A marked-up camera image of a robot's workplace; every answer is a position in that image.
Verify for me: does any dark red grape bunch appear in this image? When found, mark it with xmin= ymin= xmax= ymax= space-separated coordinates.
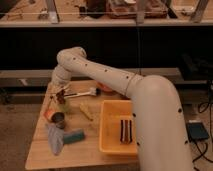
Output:
xmin=56 ymin=90 xmax=66 ymax=104

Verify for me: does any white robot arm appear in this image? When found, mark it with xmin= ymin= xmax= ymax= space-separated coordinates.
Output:
xmin=52 ymin=47 xmax=194 ymax=171

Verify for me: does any green plastic cup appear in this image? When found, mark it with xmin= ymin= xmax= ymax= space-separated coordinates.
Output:
xmin=58 ymin=100 xmax=70 ymax=114

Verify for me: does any yellow corn cob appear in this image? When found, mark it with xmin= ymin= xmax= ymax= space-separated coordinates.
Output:
xmin=79 ymin=103 xmax=93 ymax=121

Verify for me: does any orange can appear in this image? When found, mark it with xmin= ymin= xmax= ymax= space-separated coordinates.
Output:
xmin=43 ymin=108 xmax=55 ymax=122

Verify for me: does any dark metal can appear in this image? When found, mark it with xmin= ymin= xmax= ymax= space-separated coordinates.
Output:
xmin=51 ymin=112 xmax=65 ymax=129

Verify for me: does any orange bowl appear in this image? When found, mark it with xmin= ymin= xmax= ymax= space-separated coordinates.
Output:
xmin=97 ymin=82 xmax=114 ymax=93

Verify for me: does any wooden table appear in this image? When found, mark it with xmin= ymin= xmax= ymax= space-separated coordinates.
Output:
xmin=25 ymin=84 xmax=138 ymax=171

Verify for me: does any blue grey cloth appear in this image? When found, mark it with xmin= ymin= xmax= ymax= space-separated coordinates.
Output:
xmin=45 ymin=124 xmax=64 ymax=155

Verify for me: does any blue sponge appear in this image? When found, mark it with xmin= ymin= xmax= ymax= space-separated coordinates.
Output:
xmin=63 ymin=130 xmax=85 ymax=144

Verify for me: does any yellow plastic bin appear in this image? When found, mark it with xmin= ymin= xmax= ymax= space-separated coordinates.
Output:
xmin=99 ymin=100 xmax=137 ymax=156

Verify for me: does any black foot pedal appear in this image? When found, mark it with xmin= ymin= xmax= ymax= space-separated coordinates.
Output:
xmin=186 ymin=122 xmax=209 ymax=141

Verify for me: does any white handled brush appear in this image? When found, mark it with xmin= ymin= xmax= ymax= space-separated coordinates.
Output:
xmin=64 ymin=87 xmax=101 ymax=98

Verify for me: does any black cable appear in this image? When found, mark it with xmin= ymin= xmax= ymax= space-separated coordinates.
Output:
xmin=191 ymin=79 xmax=213 ymax=171

